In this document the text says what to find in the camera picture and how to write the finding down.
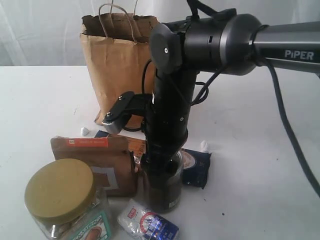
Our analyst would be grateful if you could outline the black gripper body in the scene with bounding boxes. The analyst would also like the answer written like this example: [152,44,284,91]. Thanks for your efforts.
[141,92,190,173]

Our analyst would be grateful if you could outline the dark jar with metal lid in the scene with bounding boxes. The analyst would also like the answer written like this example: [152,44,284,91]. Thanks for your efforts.
[140,152,183,213]

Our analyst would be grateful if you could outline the brown paper bag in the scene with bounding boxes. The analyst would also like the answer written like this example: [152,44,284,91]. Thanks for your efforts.
[80,0,159,125]

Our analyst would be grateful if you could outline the clear jar with gold lid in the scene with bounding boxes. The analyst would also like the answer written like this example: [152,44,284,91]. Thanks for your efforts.
[24,158,114,240]

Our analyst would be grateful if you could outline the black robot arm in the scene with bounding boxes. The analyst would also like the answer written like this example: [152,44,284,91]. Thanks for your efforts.
[145,8,320,172]

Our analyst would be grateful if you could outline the small white foam piece right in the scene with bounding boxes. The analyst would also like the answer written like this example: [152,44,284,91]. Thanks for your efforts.
[200,140,212,154]

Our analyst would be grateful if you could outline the small white foam piece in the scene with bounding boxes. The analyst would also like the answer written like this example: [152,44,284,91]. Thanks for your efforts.
[200,140,212,154]
[80,127,90,137]

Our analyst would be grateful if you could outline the spaghetti packet blue and orange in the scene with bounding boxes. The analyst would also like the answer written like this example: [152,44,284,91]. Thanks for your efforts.
[94,129,213,191]

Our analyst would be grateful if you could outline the brown paper pouch orange label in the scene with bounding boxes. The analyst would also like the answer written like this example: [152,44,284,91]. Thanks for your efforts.
[50,135,138,197]

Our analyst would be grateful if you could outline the small white foam piece left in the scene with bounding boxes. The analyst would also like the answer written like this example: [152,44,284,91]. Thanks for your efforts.
[80,127,90,137]

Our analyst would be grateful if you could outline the white blue sugar packet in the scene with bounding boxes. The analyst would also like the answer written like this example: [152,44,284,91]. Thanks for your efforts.
[117,199,180,240]

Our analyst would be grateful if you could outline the white backdrop curtain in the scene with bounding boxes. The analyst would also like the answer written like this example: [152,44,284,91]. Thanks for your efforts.
[0,0,320,66]

